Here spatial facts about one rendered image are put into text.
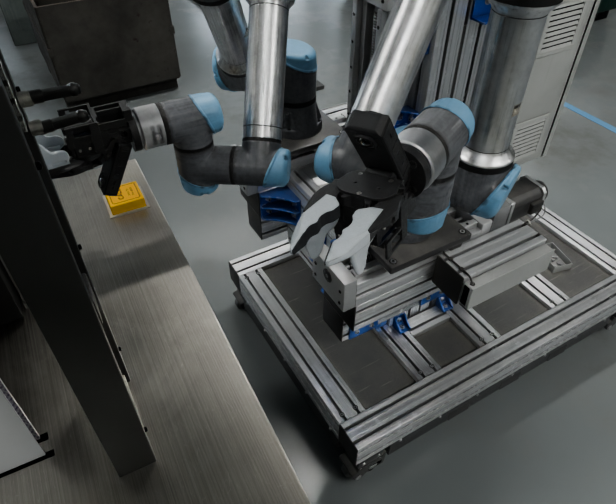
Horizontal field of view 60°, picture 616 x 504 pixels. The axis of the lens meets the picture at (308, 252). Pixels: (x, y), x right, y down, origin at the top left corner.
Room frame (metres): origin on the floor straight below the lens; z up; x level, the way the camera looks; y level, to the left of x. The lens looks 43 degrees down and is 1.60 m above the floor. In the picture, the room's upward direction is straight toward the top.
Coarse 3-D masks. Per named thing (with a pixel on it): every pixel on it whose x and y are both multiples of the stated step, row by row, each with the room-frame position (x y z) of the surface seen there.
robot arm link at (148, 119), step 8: (152, 104) 0.87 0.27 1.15; (136, 112) 0.84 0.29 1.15; (144, 112) 0.84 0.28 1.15; (152, 112) 0.84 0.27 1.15; (136, 120) 0.83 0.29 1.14; (144, 120) 0.83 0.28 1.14; (152, 120) 0.83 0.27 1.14; (160, 120) 0.84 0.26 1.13; (144, 128) 0.82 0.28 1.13; (152, 128) 0.82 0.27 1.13; (160, 128) 0.83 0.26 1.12; (144, 136) 0.81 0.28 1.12; (152, 136) 0.82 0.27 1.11; (160, 136) 0.82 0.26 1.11; (144, 144) 0.82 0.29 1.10; (152, 144) 0.82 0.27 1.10; (160, 144) 0.83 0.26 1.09
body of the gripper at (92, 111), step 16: (64, 112) 0.82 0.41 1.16; (96, 112) 0.81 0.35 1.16; (112, 112) 0.83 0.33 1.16; (128, 112) 0.82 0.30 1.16; (64, 128) 0.77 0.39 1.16; (80, 128) 0.78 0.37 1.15; (96, 128) 0.78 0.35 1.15; (112, 128) 0.81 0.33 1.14; (128, 128) 0.82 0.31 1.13; (80, 144) 0.77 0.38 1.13; (96, 144) 0.78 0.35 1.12; (112, 144) 0.81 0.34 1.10; (96, 160) 0.78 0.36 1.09
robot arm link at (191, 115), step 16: (192, 96) 0.89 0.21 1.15; (208, 96) 0.90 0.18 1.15; (160, 112) 0.85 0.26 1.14; (176, 112) 0.85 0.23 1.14; (192, 112) 0.86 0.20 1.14; (208, 112) 0.87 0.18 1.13; (176, 128) 0.84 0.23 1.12; (192, 128) 0.85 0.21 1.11; (208, 128) 0.87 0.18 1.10; (176, 144) 0.86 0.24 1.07; (192, 144) 0.85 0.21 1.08; (208, 144) 0.87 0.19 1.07
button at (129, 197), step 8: (128, 184) 0.94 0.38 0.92; (136, 184) 0.94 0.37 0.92; (120, 192) 0.91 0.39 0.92; (128, 192) 0.91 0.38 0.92; (136, 192) 0.91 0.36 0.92; (112, 200) 0.88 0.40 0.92; (120, 200) 0.88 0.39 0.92; (128, 200) 0.88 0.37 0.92; (136, 200) 0.89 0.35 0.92; (144, 200) 0.89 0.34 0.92; (112, 208) 0.86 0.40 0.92; (120, 208) 0.87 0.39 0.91; (128, 208) 0.88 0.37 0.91; (136, 208) 0.88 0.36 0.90
